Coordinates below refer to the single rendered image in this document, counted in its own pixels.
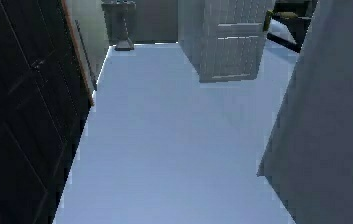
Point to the pale grey panelled room door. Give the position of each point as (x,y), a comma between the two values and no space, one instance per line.
(232,43)

